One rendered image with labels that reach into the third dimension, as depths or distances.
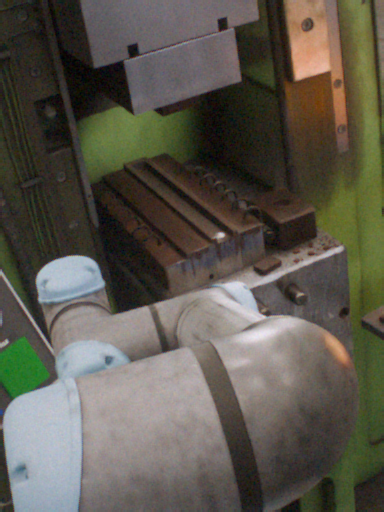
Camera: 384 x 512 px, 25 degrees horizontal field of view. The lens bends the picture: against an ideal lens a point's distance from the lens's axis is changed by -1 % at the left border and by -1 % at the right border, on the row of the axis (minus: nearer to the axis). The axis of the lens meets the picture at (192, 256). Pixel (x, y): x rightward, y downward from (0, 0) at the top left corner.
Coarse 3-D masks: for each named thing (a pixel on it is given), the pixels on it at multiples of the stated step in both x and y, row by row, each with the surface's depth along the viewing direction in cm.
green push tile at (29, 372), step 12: (12, 348) 130; (24, 348) 131; (0, 360) 128; (12, 360) 129; (24, 360) 130; (36, 360) 132; (0, 372) 128; (12, 372) 129; (24, 372) 130; (36, 372) 131; (48, 372) 132; (12, 384) 128; (24, 384) 129; (36, 384) 131; (12, 396) 128
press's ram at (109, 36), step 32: (64, 0) 134; (96, 0) 128; (128, 0) 130; (160, 0) 133; (192, 0) 135; (224, 0) 138; (64, 32) 140; (96, 32) 130; (128, 32) 133; (160, 32) 135; (192, 32) 137; (96, 64) 132
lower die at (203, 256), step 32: (160, 160) 190; (96, 192) 184; (128, 192) 179; (160, 192) 175; (192, 192) 174; (128, 224) 170; (160, 224) 166; (192, 224) 162; (256, 224) 160; (160, 256) 158; (192, 256) 156; (224, 256) 159; (256, 256) 162; (192, 288) 159
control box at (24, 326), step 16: (0, 272) 132; (0, 288) 132; (0, 304) 131; (16, 304) 133; (0, 320) 130; (16, 320) 132; (32, 320) 134; (0, 336) 130; (16, 336) 131; (32, 336) 133; (48, 352) 134; (48, 368) 133; (0, 384) 128; (48, 384) 133; (0, 400) 127; (0, 416) 127
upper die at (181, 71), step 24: (168, 48) 137; (192, 48) 139; (216, 48) 141; (72, 72) 164; (96, 72) 149; (120, 72) 137; (144, 72) 137; (168, 72) 139; (192, 72) 140; (216, 72) 142; (120, 96) 142; (144, 96) 138; (168, 96) 140; (192, 96) 142
